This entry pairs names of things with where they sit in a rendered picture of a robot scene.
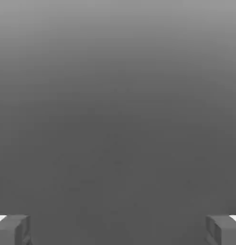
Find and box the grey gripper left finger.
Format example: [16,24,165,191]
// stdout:
[0,214,32,245]

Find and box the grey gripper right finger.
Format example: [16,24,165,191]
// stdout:
[204,214,236,245]

